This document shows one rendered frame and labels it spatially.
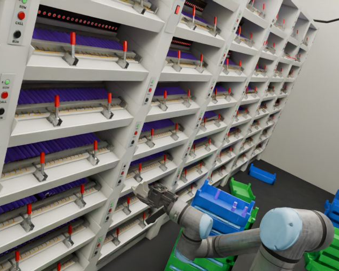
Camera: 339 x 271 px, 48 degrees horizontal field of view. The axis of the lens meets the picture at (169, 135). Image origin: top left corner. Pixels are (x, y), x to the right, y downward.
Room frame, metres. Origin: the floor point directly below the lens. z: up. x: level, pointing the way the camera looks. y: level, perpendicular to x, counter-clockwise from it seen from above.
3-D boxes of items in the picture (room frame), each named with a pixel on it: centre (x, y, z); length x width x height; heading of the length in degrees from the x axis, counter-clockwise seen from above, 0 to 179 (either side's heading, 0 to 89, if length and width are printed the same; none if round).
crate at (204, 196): (1.89, -0.40, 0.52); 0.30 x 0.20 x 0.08; 76
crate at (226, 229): (1.89, -0.40, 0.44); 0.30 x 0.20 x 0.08; 76
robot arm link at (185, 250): (1.36, -0.23, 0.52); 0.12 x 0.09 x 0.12; 119
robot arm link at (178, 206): (1.39, -0.14, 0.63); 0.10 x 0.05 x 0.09; 157
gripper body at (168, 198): (1.42, -0.06, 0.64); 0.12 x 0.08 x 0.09; 67
